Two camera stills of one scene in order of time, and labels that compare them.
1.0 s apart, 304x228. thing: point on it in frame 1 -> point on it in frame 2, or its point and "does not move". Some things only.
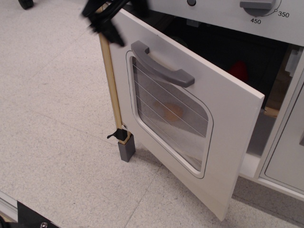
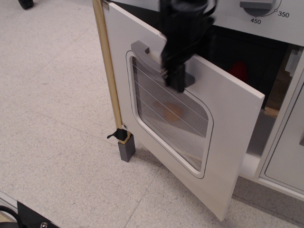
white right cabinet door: (285, 164) does not move
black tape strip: (120, 133) does not move
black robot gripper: (98, 20) -> (184, 23)
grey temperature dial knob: (258, 8) does not move
